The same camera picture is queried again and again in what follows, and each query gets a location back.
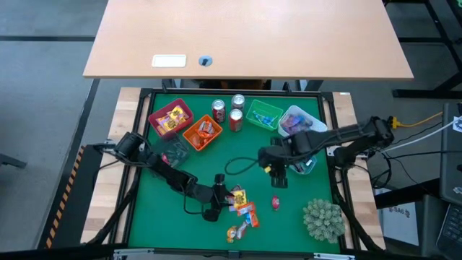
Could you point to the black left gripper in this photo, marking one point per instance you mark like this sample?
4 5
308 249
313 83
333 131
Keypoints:
207 196

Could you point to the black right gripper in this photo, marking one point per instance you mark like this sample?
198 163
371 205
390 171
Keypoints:
283 153

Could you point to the purple yellow Sour Patch packet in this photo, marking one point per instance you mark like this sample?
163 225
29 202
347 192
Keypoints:
241 198

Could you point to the orange yellow candy packet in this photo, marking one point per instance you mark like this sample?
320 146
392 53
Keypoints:
231 234

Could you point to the blue lollipop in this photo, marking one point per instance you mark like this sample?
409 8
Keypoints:
268 121
257 115
248 217

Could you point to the zebra striped chocolate bar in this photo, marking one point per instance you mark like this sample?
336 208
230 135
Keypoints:
302 167

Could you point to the purple blue candy packet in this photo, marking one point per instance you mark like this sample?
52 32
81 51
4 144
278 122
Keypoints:
291 124

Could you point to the orange Reese's nougat packet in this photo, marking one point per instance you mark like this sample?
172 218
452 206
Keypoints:
198 141
206 129
254 219
247 208

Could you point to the red round candy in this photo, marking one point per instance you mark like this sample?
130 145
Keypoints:
275 203
166 159

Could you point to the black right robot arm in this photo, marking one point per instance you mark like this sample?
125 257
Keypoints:
332 135

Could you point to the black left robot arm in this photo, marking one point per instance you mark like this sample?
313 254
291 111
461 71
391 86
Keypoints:
169 175

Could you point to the orange white candy packet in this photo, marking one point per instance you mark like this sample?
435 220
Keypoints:
242 231

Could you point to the teal clear plastic bin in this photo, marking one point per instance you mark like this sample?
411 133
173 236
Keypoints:
313 160

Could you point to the green plastic basket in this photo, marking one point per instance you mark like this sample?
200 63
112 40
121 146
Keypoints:
267 106

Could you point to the orange plastic basket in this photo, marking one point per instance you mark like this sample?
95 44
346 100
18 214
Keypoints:
213 139

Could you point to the white plastic bin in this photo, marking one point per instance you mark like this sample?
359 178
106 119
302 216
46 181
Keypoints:
299 108

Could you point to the red Coca-Cola can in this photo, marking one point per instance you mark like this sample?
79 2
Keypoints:
218 110

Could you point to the dark clear plastic bin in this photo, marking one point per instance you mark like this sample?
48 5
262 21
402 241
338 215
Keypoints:
177 148

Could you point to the pale green coral ornament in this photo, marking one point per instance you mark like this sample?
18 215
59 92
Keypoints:
324 220

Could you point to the red plastic bin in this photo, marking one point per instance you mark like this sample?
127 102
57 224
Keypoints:
164 112

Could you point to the light wooden desk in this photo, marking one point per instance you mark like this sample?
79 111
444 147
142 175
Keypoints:
252 32

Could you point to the white rectangular desk plate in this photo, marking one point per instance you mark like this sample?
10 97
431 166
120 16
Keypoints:
169 60

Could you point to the white labelled box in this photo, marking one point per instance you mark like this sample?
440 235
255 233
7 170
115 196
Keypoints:
400 227

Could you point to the black yellow hazard strip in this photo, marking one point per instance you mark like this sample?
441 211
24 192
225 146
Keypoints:
62 202

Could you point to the grey equipment case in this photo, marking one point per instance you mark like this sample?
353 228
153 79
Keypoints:
451 162

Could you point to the black furniture foot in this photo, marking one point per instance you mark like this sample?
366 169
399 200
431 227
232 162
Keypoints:
12 160

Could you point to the silver metal bracket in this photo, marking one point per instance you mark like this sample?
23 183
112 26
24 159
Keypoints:
334 256
133 252

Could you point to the black desk leg frame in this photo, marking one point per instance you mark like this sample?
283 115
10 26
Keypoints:
426 93

